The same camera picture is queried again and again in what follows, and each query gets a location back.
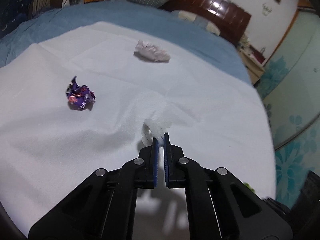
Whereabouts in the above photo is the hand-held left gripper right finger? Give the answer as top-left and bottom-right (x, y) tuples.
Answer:
(163, 132), (293, 240)

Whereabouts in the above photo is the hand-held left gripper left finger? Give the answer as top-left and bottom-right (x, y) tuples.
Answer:
(28, 137), (160, 240)

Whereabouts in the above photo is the purple candy wrapper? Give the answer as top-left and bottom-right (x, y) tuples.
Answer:
(66, 75), (97, 111)

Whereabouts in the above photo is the pink white tissue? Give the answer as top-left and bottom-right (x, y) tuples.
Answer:
(134, 39), (171, 63)

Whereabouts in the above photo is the white cloth sheet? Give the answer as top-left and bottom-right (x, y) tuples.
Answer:
(0, 21), (277, 240)

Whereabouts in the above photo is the flower patterned wardrobe door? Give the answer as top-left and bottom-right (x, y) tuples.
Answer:
(255, 17), (320, 208)

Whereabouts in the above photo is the light wooden nightstand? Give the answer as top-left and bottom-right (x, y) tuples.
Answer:
(237, 47), (265, 85)

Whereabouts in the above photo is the red box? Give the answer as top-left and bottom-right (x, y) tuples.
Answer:
(250, 46), (266, 63)

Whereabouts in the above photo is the dark wooden headboard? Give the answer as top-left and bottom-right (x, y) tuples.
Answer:
(135, 0), (252, 48)

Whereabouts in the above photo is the bed with blue sheet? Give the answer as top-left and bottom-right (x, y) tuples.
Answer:
(0, 0), (252, 85)

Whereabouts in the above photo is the dark blue starry blanket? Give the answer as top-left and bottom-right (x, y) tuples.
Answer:
(0, 0), (38, 38)

